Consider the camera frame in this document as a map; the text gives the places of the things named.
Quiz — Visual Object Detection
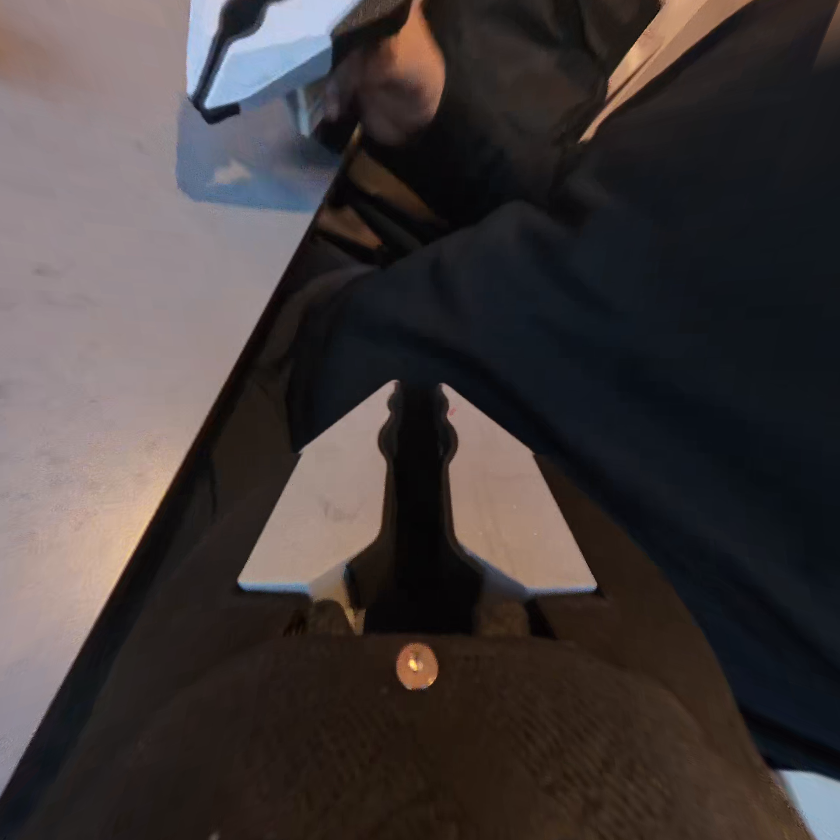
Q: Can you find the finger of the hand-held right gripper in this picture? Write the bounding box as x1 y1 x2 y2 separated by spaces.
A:
193 0 368 126
186 0 231 106

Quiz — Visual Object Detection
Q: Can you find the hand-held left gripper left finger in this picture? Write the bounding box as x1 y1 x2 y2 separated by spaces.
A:
236 381 403 601

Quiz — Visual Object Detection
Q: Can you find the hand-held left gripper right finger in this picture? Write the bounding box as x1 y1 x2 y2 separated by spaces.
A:
436 384 599 599

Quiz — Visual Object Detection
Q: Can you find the person's right hand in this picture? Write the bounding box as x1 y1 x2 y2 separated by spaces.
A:
328 7 448 147

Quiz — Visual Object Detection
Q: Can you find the person's dark clothing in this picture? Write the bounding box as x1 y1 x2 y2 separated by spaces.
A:
282 0 840 775

